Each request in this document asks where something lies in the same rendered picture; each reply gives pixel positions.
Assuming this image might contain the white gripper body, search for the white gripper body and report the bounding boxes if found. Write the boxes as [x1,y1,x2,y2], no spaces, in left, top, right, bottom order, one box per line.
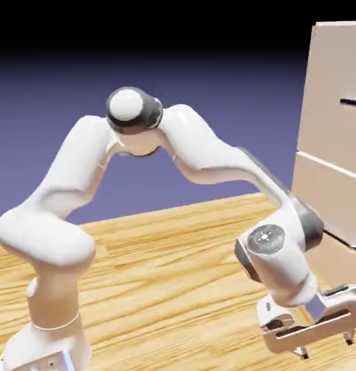
[261,284,356,355]

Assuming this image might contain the dark handle with shiny tip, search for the dark handle with shiny tip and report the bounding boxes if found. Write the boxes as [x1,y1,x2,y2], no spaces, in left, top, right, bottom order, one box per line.
[323,229,356,251]

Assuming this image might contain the drawer front with shiny-tipped handle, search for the drawer front with shiny-tipped handle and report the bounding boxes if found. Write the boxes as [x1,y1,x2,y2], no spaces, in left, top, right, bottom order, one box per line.
[291,151,356,292]

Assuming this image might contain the drawer front with plain handle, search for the drawer front with plain handle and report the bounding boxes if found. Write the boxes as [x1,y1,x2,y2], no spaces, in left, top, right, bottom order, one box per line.
[296,20,356,178]

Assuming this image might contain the light wood cabinet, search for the light wood cabinet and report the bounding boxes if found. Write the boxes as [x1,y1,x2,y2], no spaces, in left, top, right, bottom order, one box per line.
[290,20,356,294]

